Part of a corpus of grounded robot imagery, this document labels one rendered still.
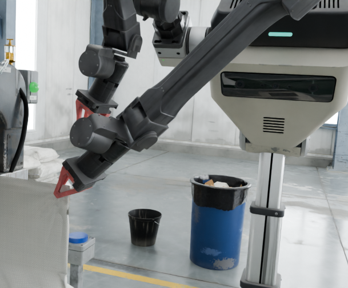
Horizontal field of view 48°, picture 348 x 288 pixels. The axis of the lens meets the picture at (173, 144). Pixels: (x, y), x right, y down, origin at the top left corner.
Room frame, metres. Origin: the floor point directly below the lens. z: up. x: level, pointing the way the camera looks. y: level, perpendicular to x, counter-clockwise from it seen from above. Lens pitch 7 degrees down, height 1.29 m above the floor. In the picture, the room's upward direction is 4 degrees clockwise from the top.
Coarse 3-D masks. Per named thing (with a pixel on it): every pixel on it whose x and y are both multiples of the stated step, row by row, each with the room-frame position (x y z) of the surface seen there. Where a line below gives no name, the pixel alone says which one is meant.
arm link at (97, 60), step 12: (132, 36) 0.92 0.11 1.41; (96, 48) 0.86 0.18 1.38; (108, 48) 0.89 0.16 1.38; (132, 48) 0.91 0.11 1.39; (84, 60) 0.87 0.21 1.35; (96, 60) 0.85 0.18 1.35; (108, 60) 0.88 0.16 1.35; (84, 72) 0.87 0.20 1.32; (96, 72) 0.85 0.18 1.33; (108, 72) 0.89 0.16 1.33
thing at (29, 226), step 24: (0, 192) 0.87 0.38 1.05; (24, 192) 0.85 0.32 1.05; (48, 192) 0.83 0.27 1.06; (0, 216) 0.87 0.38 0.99; (24, 216) 0.85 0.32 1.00; (48, 216) 0.83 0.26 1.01; (0, 240) 0.87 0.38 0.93; (24, 240) 0.85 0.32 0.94; (48, 240) 0.83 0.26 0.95; (0, 264) 0.86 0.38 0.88; (24, 264) 0.85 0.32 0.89; (48, 264) 0.83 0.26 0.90
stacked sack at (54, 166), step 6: (48, 162) 4.15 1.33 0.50; (54, 162) 4.18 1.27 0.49; (60, 162) 4.23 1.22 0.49; (36, 168) 3.87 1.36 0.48; (42, 168) 3.89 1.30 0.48; (48, 168) 3.96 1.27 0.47; (54, 168) 4.08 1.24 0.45; (60, 168) 4.18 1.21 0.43; (30, 174) 3.82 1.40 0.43; (36, 174) 3.82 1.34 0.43; (42, 174) 3.86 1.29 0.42; (48, 174) 3.96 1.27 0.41
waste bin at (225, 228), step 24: (192, 192) 2.99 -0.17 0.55; (216, 192) 2.81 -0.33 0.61; (240, 192) 2.85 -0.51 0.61; (192, 216) 2.99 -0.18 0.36; (216, 216) 2.82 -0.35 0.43; (240, 216) 2.89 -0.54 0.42; (192, 240) 2.97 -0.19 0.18; (216, 240) 2.83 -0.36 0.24; (240, 240) 2.94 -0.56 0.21; (216, 264) 2.84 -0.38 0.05
